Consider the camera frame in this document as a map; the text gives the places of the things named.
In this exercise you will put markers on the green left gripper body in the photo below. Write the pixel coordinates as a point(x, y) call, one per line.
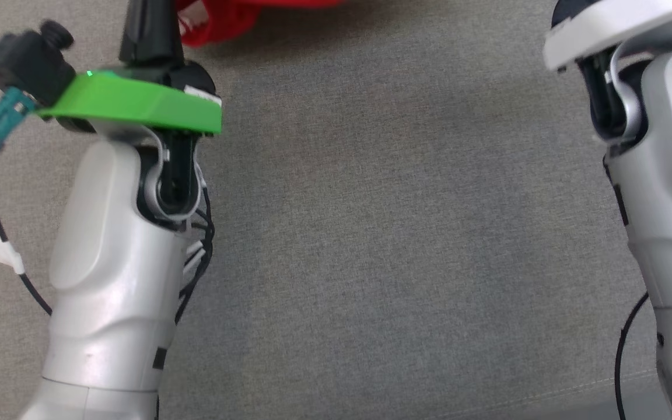
point(132, 102)

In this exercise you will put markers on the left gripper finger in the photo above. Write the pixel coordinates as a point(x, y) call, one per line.
point(152, 32)

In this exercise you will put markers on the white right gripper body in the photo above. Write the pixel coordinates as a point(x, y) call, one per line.
point(622, 23)

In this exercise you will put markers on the red basketball jersey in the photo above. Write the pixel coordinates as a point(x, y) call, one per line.
point(219, 23)

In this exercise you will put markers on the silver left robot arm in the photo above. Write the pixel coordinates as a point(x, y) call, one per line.
point(108, 280)

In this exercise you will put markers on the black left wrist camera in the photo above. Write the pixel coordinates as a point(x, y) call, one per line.
point(27, 64)

